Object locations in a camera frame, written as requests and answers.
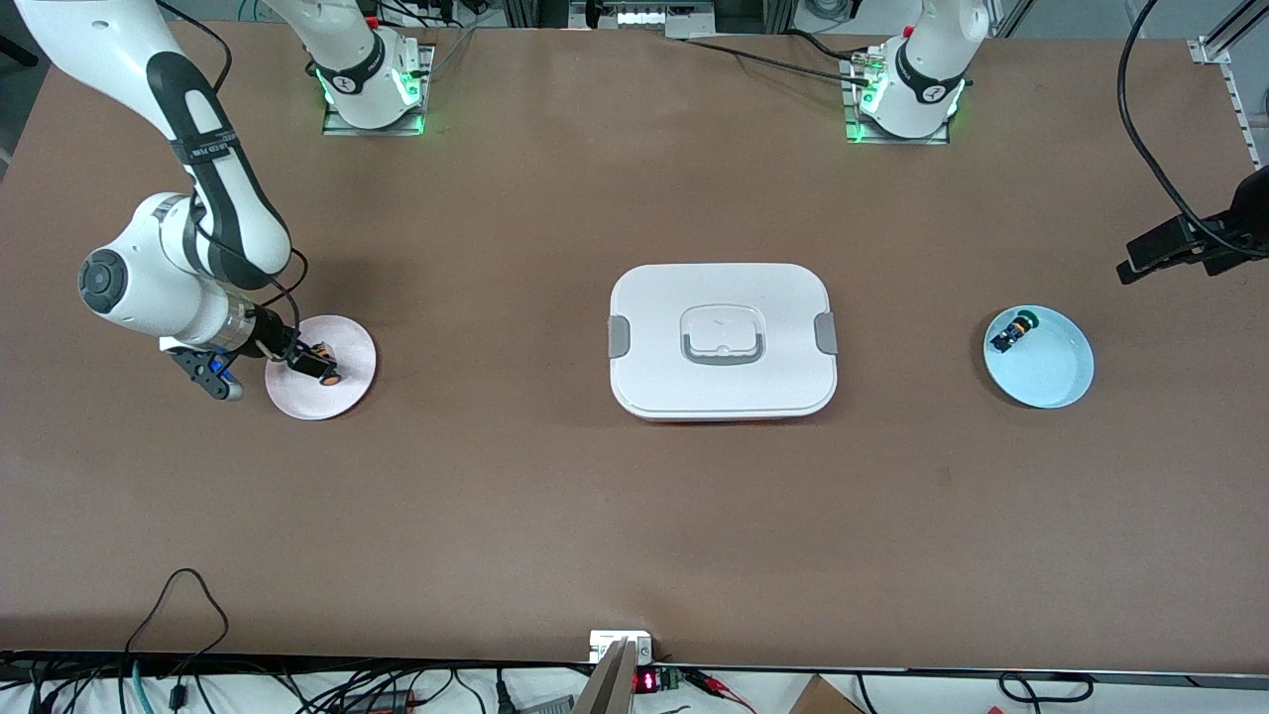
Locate white lunch box grey clips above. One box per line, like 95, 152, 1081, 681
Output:
608, 263, 839, 424

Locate brown cardboard box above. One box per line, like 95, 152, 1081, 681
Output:
788, 674, 864, 714

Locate pale pink round plate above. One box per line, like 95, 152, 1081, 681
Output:
265, 314, 378, 421

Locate light blue round plate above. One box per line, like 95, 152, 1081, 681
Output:
982, 304, 1096, 410

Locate black power adapter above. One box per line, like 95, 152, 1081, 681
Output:
342, 688, 419, 714

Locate red clip leads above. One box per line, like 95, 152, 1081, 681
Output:
684, 667, 759, 714

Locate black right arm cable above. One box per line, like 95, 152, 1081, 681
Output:
157, 0, 309, 346

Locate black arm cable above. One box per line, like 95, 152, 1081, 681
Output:
1117, 0, 1242, 262
157, 0, 309, 346

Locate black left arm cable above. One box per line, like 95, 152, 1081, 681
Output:
1117, 0, 1242, 262

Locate aluminium frame rail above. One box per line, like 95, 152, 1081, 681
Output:
1188, 0, 1269, 170

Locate thin black looped cable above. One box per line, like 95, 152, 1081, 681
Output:
124, 567, 231, 685

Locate tangled black cable bundle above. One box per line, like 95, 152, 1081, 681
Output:
0, 650, 586, 714

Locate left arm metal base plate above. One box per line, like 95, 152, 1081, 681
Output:
843, 55, 951, 146

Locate white post mounting plate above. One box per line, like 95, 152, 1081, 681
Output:
589, 630, 654, 665

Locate black cable across table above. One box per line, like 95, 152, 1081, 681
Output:
684, 30, 873, 86

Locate aluminium camera post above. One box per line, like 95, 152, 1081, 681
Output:
573, 638, 640, 714

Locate black oval cable loop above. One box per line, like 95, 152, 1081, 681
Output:
998, 671, 1096, 707

